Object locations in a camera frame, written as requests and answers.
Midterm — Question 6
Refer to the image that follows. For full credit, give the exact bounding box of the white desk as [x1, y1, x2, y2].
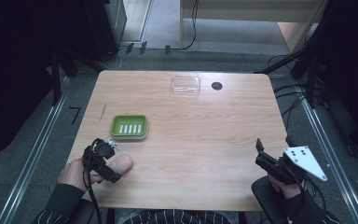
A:
[179, 0, 330, 54]

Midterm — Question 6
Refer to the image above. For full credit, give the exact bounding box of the left hand-held gripper cable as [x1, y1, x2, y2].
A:
[82, 139, 103, 224]

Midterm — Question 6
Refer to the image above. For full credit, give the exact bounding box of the aluminium floor rail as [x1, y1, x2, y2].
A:
[295, 83, 358, 224]
[0, 76, 71, 224]

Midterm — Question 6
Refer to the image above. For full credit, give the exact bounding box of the wooden table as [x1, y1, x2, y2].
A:
[66, 69, 289, 212]

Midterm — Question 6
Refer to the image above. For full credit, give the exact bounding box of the person's right hand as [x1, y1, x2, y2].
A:
[268, 173, 307, 200]

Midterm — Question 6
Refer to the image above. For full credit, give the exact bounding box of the black hanging cable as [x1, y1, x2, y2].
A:
[169, 0, 200, 52]

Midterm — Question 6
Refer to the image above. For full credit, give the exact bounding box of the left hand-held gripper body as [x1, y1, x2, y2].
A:
[82, 137, 122, 185]

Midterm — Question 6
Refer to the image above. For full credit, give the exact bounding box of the black stand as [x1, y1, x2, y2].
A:
[254, 18, 334, 110]
[45, 46, 106, 106]

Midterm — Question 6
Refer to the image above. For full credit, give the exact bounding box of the clear plastic container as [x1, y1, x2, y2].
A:
[170, 75, 201, 97]

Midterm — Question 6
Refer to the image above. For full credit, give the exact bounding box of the bundle of black floor cables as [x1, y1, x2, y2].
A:
[267, 52, 334, 132]

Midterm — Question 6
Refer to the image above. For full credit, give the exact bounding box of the person's striped clothing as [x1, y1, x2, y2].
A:
[117, 208, 241, 224]

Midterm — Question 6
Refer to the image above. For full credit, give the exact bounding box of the green soap dish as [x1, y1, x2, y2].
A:
[109, 114, 149, 140]

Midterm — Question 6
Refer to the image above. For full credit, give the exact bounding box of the hand-held gripper cable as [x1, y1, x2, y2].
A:
[287, 169, 328, 218]
[82, 139, 103, 224]

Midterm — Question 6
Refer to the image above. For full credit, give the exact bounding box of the right hand-held gripper cable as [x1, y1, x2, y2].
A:
[287, 169, 328, 218]

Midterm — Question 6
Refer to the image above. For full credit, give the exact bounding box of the black cabinet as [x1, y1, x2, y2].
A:
[60, 0, 129, 63]

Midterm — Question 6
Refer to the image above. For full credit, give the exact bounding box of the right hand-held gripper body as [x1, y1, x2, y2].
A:
[255, 145, 329, 186]

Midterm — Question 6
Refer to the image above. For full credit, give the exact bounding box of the person's left hand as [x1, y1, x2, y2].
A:
[57, 154, 134, 192]

